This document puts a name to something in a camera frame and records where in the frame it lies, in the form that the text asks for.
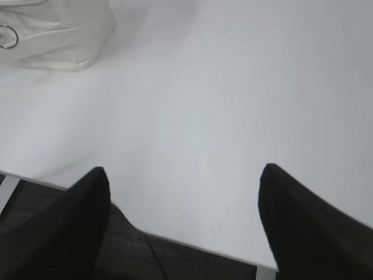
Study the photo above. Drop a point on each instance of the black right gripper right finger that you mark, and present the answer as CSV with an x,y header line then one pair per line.
x,y
308,237

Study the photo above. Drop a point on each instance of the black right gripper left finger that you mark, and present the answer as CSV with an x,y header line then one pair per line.
x,y
63,241

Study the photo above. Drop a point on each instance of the cream fabric zipper bag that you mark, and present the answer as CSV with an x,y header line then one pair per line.
x,y
54,35

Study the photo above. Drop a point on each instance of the white table leg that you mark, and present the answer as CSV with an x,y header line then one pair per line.
x,y
7,187

